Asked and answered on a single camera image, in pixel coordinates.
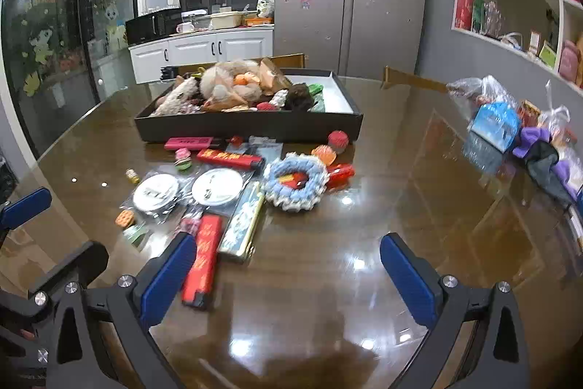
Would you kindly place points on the clear bag with red things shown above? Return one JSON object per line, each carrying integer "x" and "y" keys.
{"x": 483, "y": 90}

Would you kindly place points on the white mug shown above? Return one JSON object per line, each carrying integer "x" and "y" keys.
{"x": 183, "y": 28}

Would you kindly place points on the green package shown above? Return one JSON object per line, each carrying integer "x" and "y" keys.
{"x": 478, "y": 15}

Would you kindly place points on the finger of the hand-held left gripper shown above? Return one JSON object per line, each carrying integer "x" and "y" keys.
{"x": 68, "y": 268}
{"x": 25, "y": 207}

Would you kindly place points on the green hair accessory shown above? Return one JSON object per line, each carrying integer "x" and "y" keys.
{"x": 317, "y": 97}

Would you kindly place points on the pink box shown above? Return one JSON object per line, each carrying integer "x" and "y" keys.
{"x": 568, "y": 62}

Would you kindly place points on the beige fluffy pom scrunchie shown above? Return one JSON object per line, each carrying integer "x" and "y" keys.
{"x": 225, "y": 79}

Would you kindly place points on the glass door with stickers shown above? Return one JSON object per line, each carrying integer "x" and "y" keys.
{"x": 54, "y": 38}

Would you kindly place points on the wooden chair back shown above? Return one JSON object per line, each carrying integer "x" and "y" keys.
{"x": 284, "y": 61}
{"x": 414, "y": 80}

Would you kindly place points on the clear plastic bag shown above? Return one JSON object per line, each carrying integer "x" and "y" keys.
{"x": 558, "y": 115}

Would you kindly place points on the pink printed packet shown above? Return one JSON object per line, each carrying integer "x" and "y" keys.
{"x": 192, "y": 220}

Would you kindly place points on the black microwave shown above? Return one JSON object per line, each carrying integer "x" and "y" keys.
{"x": 152, "y": 26}

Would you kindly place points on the blue crochet scrunchie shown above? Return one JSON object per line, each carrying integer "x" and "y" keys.
{"x": 273, "y": 188}

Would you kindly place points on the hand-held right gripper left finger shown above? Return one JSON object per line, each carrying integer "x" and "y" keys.
{"x": 167, "y": 279}

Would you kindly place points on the blue printed lighter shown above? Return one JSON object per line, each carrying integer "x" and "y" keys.
{"x": 241, "y": 222}

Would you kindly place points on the purple plush toy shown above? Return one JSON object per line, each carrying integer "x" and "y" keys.
{"x": 530, "y": 140}

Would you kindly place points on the red knitted ball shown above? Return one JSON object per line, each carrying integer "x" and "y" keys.
{"x": 338, "y": 140}
{"x": 266, "y": 106}

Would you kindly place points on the orange waffle clip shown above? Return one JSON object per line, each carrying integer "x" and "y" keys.
{"x": 125, "y": 219}

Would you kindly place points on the white kitchen cabinet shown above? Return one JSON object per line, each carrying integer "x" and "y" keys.
{"x": 200, "y": 49}

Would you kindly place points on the kraft paper card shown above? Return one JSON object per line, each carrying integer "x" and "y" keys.
{"x": 273, "y": 74}

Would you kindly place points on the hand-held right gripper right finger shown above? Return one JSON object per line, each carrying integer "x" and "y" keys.
{"x": 407, "y": 279}

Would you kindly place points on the black shallow box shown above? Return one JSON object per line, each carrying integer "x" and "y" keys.
{"x": 255, "y": 125}

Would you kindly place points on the silver plastic bag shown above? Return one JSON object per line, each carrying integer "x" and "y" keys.
{"x": 266, "y": 148}

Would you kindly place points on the pink round clip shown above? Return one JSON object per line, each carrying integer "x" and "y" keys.
{"x": 182, "y": 153}

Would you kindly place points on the pink lighter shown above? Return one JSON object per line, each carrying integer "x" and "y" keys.
{"x": 187, "y": 143}

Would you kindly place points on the black comb clip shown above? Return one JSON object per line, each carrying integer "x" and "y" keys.
{"x": 169, "y": 72}

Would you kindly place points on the pale green clip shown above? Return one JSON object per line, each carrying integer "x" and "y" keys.
{"x": 135, "y": 235}

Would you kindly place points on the large red lighter gold print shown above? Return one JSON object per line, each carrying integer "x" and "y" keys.
{"x": 204, "y": 261}

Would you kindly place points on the blue packet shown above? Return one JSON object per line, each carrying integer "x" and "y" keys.
{"x": 496, "y": 125}

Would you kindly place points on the round mirror in clear bag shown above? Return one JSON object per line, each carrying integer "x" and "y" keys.
{"x": 155, "y": 194}
{"x": 217, "y": 187}

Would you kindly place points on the brown glossy desktop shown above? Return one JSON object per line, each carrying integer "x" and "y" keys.
{"x": 319, "y": 261}

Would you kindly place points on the dark cloth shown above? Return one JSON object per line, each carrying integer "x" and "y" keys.
{"x": 549, "y": 170}

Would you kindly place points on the translucent orange-red lighter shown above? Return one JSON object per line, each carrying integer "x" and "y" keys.
{"x": 340, "y": 176}

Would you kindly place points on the green striped clip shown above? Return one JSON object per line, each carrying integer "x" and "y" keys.
{"x": 184, "y": 165}

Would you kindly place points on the orange box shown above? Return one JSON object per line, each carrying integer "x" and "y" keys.
{"x": 257, "y": 21}

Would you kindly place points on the orange tangerine ornament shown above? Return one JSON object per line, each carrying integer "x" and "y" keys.
{"x": 246, "y": 79}

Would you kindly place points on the white fuzzy scrunchie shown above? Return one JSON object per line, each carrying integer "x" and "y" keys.
{"x": 175, "y": 97}

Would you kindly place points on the plastic bag on counter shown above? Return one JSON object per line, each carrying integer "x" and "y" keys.
{"x": 266, "y": 1}

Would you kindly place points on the tall red box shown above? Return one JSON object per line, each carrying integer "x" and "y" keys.
{"x": 464, "y": 4}

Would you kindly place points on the beige basin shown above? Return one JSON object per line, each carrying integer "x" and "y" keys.
{"x": 225, "y": 20}

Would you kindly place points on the small yellow bottle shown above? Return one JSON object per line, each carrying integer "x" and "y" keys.
{"x": 133, "y": 176}

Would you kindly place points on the orange tangerine clip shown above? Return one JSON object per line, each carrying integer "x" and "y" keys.
{"x": 324, "y": 155}

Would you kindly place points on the brown fuzzy scrunchie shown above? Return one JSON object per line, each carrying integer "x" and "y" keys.
{"x": 298, "y": 96}

